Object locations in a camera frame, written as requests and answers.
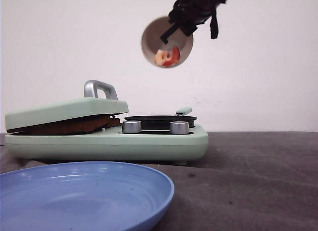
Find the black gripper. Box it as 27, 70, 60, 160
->
160, 0, 227, 44

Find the beige ribbed bowl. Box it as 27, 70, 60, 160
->
141, 16, 194, 68

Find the orange white shrimp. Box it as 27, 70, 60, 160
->
154, 47, 180, 67

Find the breakfast maker hinged lid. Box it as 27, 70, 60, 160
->
5, 80, 129, 133

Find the toast slice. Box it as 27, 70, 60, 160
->
105, 118, 121, 128
7, 115, 110, 135

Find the mint green breakfast maker base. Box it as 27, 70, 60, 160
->
5, 125, 209, 164

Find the right silver knob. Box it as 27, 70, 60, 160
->
169, 121, 189, 135

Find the silver knob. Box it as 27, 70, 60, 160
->
122, 120, 142, 134
169, 121, 189, 135

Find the left silver knob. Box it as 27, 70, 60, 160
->
122, 120, 142, 134

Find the blue plastic plate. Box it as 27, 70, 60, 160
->
0, 161, 175, 231

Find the black frying pan green handle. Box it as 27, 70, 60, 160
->
125, 107, 197, 130

